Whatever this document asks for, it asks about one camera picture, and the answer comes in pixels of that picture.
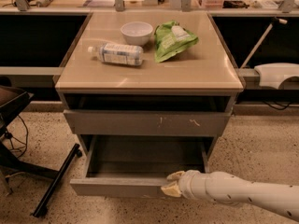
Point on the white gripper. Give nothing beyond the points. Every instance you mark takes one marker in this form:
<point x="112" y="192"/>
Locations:
<point x="191" y="184"/>

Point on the grey drawer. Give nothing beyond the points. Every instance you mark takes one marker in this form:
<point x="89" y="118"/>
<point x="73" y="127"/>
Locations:
<point x="146" y="123"/>
<point x="137" y="166"/>

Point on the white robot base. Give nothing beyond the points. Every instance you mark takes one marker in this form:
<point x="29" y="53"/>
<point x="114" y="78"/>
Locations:
<point x="272" y="75"/>

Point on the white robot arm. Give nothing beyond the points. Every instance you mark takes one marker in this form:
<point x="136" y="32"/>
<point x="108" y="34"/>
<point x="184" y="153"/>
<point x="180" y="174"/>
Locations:
<point x="226" y="188"/>

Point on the grey drawer cabinet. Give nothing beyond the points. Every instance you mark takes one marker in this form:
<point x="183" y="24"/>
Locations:
<point x="200" y="79"/>

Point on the grey top drawer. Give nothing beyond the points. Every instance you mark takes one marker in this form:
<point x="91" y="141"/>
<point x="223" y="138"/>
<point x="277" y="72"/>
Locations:
<point x="146" y="123"/>

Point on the clear plastic water bottle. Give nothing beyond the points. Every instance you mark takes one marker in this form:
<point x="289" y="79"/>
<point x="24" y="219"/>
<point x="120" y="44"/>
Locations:
<point x="118" y="54"/>

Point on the green snack bag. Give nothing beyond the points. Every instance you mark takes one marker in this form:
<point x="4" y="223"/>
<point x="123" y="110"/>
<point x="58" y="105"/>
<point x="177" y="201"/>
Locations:
<point x="171" y="39"/>

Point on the white bowl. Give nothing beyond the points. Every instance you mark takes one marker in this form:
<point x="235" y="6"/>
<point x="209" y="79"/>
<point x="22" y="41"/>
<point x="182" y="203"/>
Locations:
<point x="136" y="33"/>

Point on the white rod with black tip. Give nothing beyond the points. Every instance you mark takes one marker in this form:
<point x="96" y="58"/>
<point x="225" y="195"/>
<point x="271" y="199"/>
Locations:
<point x="274" y="21"/>

